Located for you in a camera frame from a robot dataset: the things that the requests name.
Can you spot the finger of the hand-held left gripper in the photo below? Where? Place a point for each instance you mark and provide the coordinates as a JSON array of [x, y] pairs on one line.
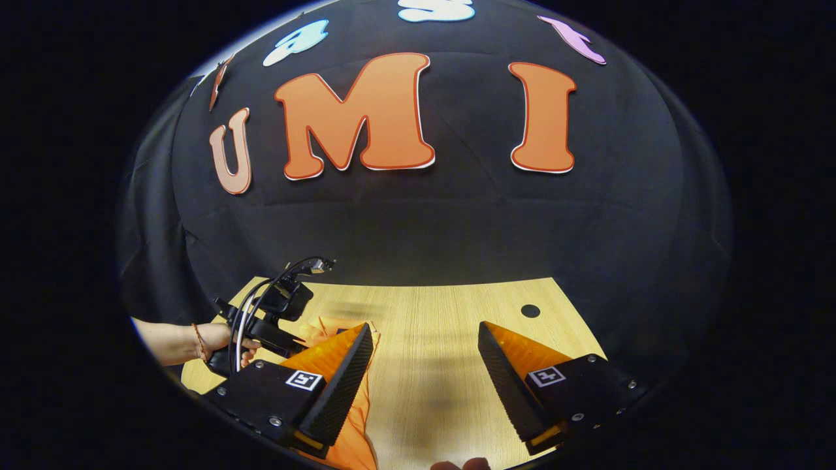
[[277, 339]]

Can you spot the black backdrop cloth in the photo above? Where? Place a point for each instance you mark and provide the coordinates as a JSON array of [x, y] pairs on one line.
[[418, 228]]

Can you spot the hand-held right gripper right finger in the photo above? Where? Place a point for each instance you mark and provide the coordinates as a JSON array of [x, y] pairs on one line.
[[506, 385]]

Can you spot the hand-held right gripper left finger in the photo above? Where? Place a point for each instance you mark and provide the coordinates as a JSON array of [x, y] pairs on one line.
[[343, 385]]

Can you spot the orange T-shirt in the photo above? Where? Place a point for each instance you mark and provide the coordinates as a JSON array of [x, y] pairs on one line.
[[353, 431]]

